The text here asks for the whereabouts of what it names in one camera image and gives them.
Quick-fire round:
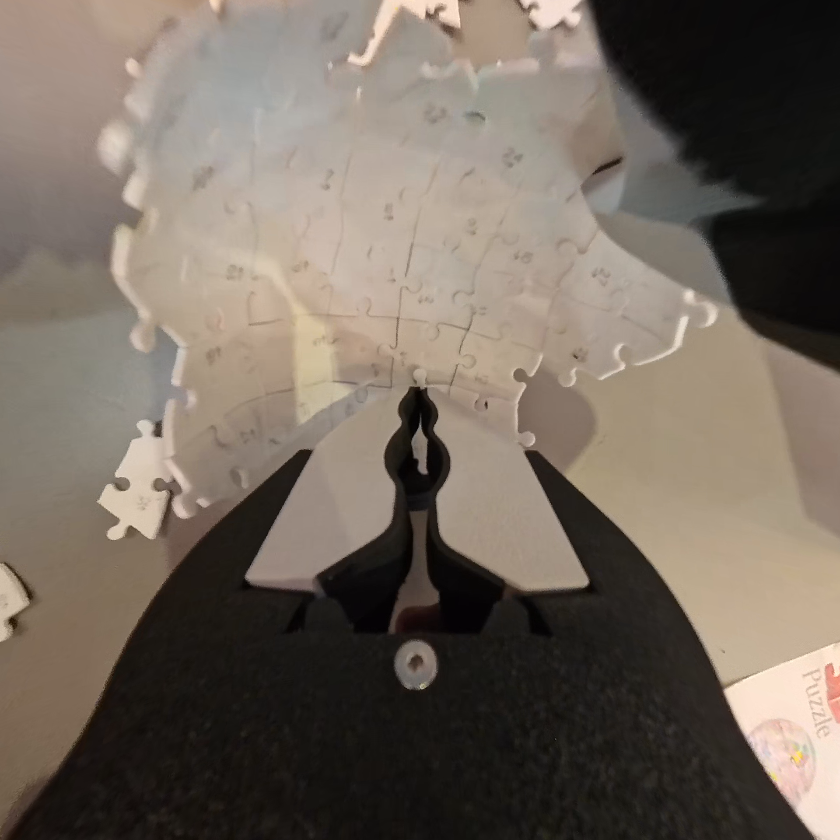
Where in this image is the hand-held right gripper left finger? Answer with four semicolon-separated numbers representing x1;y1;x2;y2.
243;387;420;634

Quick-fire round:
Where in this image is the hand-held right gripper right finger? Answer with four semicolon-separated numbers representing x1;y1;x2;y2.
420;390;591;634

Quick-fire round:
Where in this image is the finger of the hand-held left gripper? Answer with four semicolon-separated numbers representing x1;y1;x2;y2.
584;159;772;221

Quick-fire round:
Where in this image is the white puzzle ball shell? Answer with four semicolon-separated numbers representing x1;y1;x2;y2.
97;0;721;529

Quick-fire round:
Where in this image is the joined white puzzle piece pair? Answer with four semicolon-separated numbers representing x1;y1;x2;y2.
96;419;179;542

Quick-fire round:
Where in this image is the pile of white puzzle pieces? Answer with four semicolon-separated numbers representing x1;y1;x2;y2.
517;0;587;32

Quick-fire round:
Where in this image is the white instruction leaflet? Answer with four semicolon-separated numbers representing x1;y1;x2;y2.
722;645;840;840

